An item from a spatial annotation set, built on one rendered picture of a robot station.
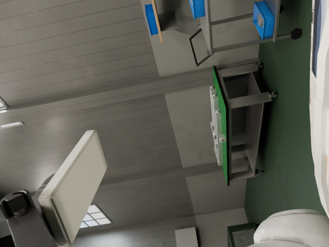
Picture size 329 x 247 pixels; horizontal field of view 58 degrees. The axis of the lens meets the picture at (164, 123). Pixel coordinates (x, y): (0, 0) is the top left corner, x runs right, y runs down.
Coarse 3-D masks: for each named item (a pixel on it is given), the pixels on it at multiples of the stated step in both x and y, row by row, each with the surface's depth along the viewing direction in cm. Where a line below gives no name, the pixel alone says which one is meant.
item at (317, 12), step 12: (312, 0) 33; (324, 0) 27; (312, 12) 33; (324, 12) 27; (312, 24) 33; (324, 24) 27; (312, 36) 33; (312, 48) 33; (312, 60) 33; (312, 72) 34; (312, 84) 34; (312, 96) 34; (312, 108) 34; (312, 120) 35; (312, 132) 36; (312, 144) 37
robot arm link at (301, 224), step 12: (276, 216) 49; (288, 216) 48; (300, 216) 47; (312, 216) 47; (324, 216) 47; (264, 228) 48; (276, 228) 47; (288, 228) 45; (300, 228) 45; (312, 228) 45; (324, 228) 45; (264, 240) 48; (276, 240) 45; (288, 240) 45; (300, 240) 44; (312, 240) 43; (324, 240) 43
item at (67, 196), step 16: (80, 144) 17; (96, 144) 19; (80, 160) 16; (96, 160) 19; (64, 176) 14; (80, 176) 16; (96, 176) 18; (48, 192) 13; (64, 192) 14; (80, 192) 16; (48, 208) 13; (64, 208) 14; (80, 208) 15; (48, 224) 14; (64, 224) 14; (80, 224) 15; (64, 240) 14
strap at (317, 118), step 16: (320, 48) 15; (320, 64) 16; (320, 80) 16; (320, 96) 16; (320, 112) 16; (320, 128) 16; (320, 144) 17; (320, 160) 17; (320, 176) 18; (320, 192) 19
